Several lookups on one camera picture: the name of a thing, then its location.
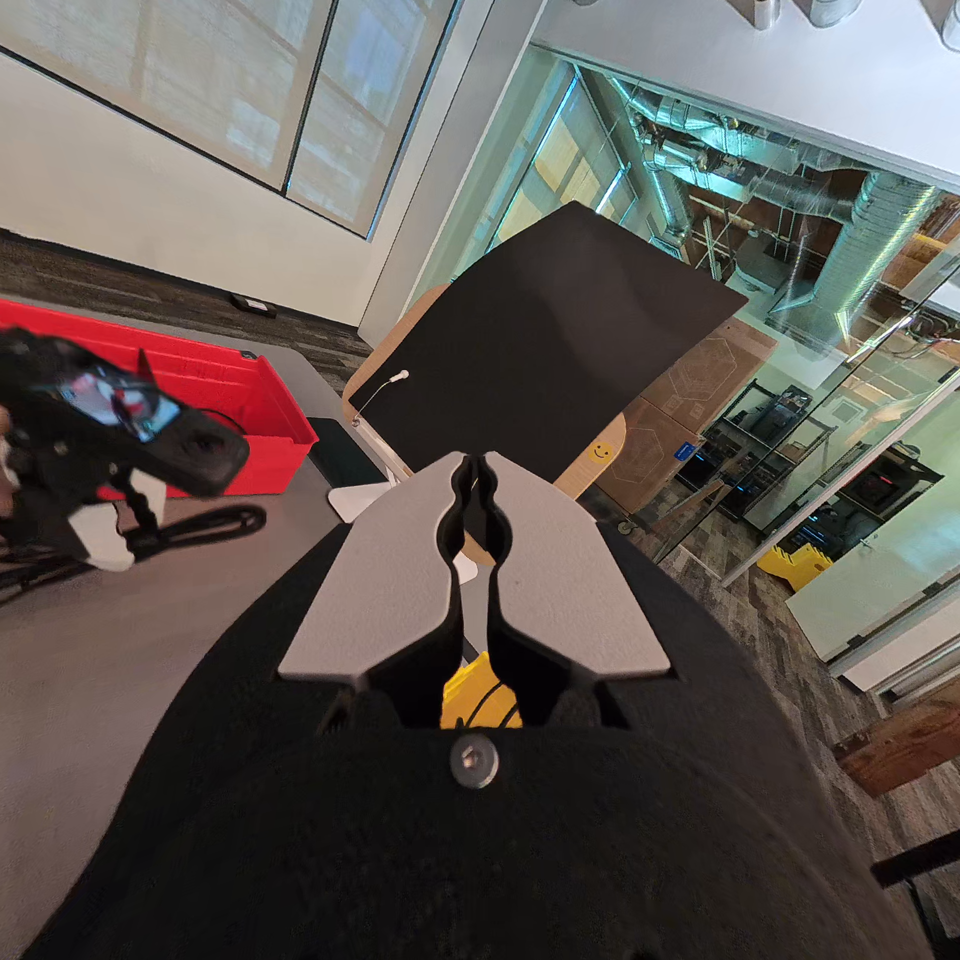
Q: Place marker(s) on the black sheet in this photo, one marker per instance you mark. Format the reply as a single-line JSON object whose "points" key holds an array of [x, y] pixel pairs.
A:
{"points": [[540, 337]]}

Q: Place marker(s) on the yellow floor sign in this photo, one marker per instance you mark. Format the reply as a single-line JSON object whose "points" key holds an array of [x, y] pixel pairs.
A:
{"points": [[795, 566]]}

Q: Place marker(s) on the cardboard box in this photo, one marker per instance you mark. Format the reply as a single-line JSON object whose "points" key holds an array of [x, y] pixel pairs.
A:
{"points": [[712, 367], [645, 457]]}

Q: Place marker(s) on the yellow plastic bin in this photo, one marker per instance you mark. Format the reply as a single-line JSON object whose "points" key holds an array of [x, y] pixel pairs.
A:
{"points": [[465, 682]]}

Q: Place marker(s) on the wooden post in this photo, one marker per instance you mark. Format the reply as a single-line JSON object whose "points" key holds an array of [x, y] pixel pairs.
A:
{"points": [[900, 742]]}

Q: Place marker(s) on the ribbed silver duct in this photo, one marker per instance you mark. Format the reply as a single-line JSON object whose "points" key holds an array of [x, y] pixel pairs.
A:
{"points": [[870, 255]]}

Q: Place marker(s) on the black floor box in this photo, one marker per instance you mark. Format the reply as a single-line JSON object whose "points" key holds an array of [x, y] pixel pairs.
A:
{"points": [[253, 305]]}

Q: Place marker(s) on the yellow smiley sticker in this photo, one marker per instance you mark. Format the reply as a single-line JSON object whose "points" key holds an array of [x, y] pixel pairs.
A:
{"points": [[600, 452]]}

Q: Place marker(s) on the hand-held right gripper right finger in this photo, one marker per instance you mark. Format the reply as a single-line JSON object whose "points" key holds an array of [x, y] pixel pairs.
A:
{"points": [[577, 592]]}

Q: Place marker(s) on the red plastic bin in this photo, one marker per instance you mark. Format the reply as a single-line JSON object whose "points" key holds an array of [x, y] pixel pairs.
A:
{"points": [[240, 420]]}

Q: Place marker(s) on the dark pad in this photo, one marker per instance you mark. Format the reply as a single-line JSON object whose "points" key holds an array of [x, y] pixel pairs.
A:
{"points": [[341, 450]]}

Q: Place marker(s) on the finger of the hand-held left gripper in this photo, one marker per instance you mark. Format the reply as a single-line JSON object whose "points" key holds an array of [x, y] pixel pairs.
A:
{"points": [[101, 536], [154, 491]]}

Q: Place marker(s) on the black bin divider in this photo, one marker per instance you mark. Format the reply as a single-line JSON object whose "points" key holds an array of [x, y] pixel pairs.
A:
{"points": [[144, 371]]}

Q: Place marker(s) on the person's left hand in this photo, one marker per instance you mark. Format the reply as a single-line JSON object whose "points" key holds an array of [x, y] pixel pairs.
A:
{"points": [[6, 480]]}

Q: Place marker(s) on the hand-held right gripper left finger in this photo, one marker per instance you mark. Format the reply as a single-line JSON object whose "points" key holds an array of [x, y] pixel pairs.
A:
{"points": [[375, 592]]}

